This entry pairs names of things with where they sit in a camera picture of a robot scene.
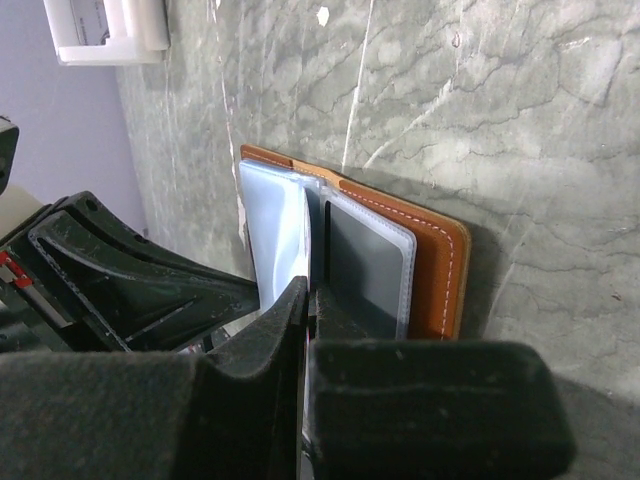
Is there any white card tray box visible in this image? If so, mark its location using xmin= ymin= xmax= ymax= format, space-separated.
xmin=44 ymin=0 xmax=170 ymax=66

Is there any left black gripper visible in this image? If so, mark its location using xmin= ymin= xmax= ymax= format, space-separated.
xmin=1 ymin=191 xmax=259 ymax=352

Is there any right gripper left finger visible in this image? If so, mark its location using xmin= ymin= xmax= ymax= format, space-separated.
xmin=1 ymin=277 xmax=308 ymax=479

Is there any dark credit card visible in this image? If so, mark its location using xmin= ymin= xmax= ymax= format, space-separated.
xmin=325 ymin=200 xmax=403 ymax=339

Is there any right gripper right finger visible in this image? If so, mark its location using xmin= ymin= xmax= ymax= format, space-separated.
xmin=305 ymin=288 xmax=575 ymax=479

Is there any brown leather card holder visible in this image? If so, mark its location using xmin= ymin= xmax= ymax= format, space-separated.
xmin=239 ymin=144 xmax=471 ymax=340

